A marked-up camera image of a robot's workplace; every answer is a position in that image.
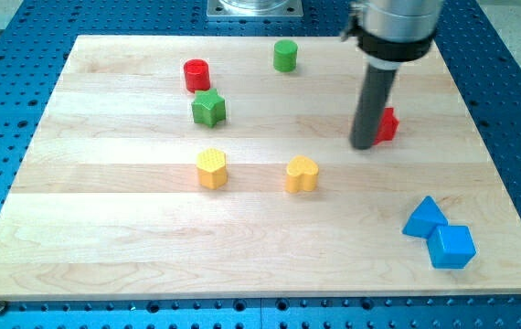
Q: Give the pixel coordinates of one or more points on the yellow hexagon block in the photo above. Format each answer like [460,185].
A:
[212,170]

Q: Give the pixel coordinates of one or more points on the blue triangle block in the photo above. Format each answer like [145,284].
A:
[424,219]

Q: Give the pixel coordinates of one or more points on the green cylinder block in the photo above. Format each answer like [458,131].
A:
[285,55]

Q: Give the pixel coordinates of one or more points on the green star block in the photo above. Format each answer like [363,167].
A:
[208,107]

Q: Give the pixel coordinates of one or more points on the yellow heart block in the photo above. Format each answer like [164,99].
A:
[301,174]

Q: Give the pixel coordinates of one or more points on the light wooden board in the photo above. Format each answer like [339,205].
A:
[107,204]

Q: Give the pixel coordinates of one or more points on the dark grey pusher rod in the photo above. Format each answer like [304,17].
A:
[370,107]

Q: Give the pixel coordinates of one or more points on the red star block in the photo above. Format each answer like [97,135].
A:
[387,127]

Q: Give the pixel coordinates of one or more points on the blue cube block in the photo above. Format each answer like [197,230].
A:
[451,247]

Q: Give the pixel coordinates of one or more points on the red cylinder block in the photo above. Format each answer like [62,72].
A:
[196,74]

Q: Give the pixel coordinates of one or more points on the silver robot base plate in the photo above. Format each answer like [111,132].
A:
[254,8]

